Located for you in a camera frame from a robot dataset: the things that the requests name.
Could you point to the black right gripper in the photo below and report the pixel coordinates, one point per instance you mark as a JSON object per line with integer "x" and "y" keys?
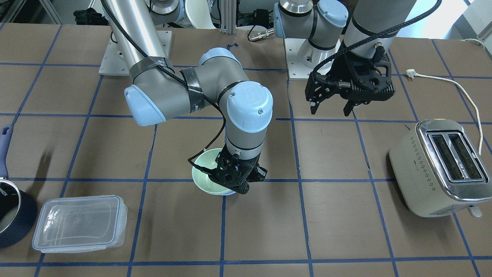
{"x": 260, "y": 172}

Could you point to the dark blue saucepan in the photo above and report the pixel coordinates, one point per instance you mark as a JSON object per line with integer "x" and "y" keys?
{"x": 18, "y": 209}

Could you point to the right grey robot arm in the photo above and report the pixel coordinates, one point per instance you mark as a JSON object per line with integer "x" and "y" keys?
{"x": 159, "y": 93}

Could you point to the light green bowl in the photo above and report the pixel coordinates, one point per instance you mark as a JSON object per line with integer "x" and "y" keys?
{"x": 201, "y": 179}

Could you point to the light blue bowl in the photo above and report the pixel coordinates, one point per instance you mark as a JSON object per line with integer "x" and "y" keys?
{"x": 228, "y": 193}

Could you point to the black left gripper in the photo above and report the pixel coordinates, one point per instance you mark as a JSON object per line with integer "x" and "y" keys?
{"x": 339, "y": 70}

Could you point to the aluminium frame post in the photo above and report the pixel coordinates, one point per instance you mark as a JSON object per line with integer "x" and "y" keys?
{"x": 228, "y": 16}

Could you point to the clear plastic food container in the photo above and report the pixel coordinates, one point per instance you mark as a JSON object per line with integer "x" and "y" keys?
{"x": 74, "y": 225}

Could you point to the cream metal toaster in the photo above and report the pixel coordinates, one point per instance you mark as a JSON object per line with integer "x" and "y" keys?
{"x": 439, "y": 170}

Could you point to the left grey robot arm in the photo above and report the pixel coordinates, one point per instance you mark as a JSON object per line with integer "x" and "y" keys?
{"x": 326, "y": 21}

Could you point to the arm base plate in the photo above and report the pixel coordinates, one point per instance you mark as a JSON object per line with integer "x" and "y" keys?
{"x": 113, "y": 63}
{"x": 302, "y": 57}

